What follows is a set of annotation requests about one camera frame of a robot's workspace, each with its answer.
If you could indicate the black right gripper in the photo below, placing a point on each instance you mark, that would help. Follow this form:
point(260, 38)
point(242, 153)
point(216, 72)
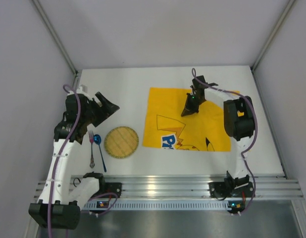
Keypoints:
point(193, 102)

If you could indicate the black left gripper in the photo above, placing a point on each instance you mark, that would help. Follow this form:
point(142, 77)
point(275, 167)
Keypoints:
point(95, 109)

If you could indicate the yellow Pikachu cloth placemat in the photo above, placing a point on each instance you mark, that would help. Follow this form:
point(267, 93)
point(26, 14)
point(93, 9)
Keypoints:
point(166, 128)

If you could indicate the round woven bamboo plate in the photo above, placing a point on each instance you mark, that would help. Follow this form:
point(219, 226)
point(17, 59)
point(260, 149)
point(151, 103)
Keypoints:
point(121, 142)

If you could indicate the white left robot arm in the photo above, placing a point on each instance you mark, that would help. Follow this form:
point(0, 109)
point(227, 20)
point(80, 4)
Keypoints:
point(58, 207)

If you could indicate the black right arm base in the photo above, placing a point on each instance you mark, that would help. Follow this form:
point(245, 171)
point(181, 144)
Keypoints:
point(223, 189)

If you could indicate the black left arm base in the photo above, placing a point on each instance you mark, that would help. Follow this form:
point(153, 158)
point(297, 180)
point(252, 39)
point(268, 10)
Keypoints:
point(110, 187)

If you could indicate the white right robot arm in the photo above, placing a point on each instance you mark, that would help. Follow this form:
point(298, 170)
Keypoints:
point(240, 124)

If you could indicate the blue metal spoon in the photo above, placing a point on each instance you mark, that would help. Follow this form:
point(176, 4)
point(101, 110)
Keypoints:
point(97, 141)

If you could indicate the pink metal fork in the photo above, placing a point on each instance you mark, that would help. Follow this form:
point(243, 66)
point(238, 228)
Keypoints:
point(91, 140)

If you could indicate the slotted grey cable duct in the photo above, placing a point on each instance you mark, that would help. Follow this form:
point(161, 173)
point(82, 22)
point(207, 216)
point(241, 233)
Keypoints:
point(154, 205)

